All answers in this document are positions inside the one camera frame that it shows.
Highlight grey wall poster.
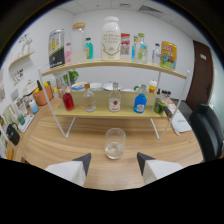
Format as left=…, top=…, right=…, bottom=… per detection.
left=120, top=45, right=131, bottom=57

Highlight small teal bottle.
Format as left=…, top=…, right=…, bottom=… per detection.
left=85, top=37, right=94, bottom=61

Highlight yellow colourful drink can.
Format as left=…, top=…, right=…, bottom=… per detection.
left=160, top=40, right=178, bottom=70

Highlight clear drinking glass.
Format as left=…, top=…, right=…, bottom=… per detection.
left=104, top=127, right=127, bottom=160

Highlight small blue bottle yellow cap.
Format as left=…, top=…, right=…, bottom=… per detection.
left=131, top=35, right=139, bottom=61

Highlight brown door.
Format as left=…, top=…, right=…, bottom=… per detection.
left=185, top=40, right=214, bottom=112

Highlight clear bottle blue cap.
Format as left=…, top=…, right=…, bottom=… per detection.
left=152, top=42, right=162, bottom=66

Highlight green potted plant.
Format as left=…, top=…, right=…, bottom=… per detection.
left=63, top=69, right=80, bottom=87

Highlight large white milk bottle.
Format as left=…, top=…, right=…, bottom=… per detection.
left=101, top=16, right=122, bottom=61

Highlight white ornament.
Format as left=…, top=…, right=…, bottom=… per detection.
left=21, top=36, right=34, bottom=56

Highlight black kettle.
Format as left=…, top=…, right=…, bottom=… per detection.
left=5, top=122, right=21, bottom=146

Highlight white booklet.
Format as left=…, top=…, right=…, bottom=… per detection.
left=169, top=109, right=193, bottom=134

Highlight white toaster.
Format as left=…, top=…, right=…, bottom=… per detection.
left=22, top=79, right=38, bottom=101

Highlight green cup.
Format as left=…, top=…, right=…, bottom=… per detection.
left=17, top=113, right=26, bottom=126

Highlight wooden wall shelf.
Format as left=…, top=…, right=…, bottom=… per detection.
left=8, top=49, right=36, bottom=69

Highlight small colourful wall print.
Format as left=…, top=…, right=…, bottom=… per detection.
left=11, top=68, right=25, bottom=86

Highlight wide white bowl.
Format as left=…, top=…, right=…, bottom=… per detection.
left=102, top=81, right=123, bottom=92

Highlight orange storage basket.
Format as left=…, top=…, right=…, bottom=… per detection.
left=32, top=83, right=54, bottom=107

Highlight clear bottle green cap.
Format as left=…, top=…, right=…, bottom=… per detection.
left=135, top=32, right=149, bottom=64

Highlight tall glass jar cork lid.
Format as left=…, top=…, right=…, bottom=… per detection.
left=70, top=21, right=88, bottom=64

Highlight white tray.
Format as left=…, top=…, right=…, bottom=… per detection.
left=16, top=113, right=35, bottom=133

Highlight orange patterned mat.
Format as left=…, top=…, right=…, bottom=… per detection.
left=166, top=99, right=178, bottom=114

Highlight colourful rimmed bowl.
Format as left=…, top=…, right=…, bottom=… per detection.
left=70, top=82, right=87, bottom=92

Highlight red liquid bottle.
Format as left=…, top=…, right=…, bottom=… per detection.
left=62, top=86, right=76, bottom=112

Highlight slatted ceiling air vent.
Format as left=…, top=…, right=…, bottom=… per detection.
left=138, top=4, right=164, bottom=14

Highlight two-tier wooden shelf rack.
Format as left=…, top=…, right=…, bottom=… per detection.
left=38, top=58, right=190, bottom=140

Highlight clear bottle orange cap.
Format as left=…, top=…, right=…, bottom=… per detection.
left=83, top=83, right=97, bottom=113

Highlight blue liquid bottle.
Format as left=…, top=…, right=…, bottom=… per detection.
left=133, top=84, right=148, bottom=114

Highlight black armchair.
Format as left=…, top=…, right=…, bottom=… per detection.
left=189, top=102, right=224, bottom=163

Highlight pale blue plastic bottle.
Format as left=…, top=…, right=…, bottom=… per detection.
left=28, top=99, right=40, bottom=115

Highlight small pink bottle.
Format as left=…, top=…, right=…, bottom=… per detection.
left=64, top=42, right=72, bottom=65

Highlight small white bowl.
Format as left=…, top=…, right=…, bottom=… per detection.
left=89, top=82, right=104, bottom=92

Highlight red wall poster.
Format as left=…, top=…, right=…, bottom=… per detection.
left=120, top=32, right=131, bottom=47

